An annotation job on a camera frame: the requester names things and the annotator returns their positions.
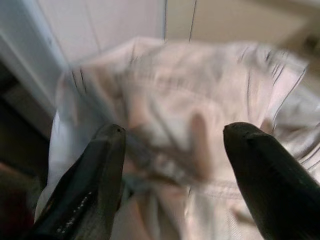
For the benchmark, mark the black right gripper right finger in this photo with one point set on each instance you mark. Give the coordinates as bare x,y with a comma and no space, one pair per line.
270,180

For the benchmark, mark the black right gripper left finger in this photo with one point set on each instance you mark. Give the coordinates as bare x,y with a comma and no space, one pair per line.
95,180

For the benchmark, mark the white washing machine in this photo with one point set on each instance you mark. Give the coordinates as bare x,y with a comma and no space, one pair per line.
22,50

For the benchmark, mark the white striped garment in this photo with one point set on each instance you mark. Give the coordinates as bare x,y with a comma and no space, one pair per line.
180,130

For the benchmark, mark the white cabinet door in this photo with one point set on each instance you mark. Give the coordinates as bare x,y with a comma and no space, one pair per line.
105,25

